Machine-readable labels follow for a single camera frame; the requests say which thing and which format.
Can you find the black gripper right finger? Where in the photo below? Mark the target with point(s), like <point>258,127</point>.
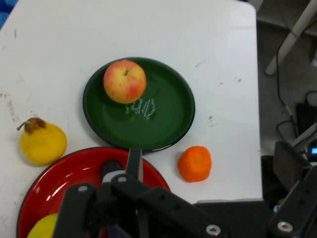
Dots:
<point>297,205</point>

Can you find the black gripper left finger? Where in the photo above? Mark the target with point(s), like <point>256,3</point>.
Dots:
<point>158,200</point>

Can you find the dark purple eggplant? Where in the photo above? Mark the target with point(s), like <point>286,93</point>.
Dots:
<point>110,167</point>

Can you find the orange mandarin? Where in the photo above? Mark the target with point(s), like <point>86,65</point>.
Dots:
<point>194,164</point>

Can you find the green enamel plate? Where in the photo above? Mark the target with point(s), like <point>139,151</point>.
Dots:
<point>168,119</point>

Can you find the red enamel plate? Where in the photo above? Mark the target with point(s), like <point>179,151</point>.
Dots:
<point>62,178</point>

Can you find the yellow lemon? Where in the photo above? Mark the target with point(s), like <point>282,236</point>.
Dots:
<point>43,228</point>

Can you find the red yellow apple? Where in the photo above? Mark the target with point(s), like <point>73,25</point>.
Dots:
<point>123,81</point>

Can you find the yellow pear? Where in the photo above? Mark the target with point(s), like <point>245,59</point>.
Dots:
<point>42,146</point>

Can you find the white slanted desk leg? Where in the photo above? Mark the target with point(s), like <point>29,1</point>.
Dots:
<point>289,37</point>

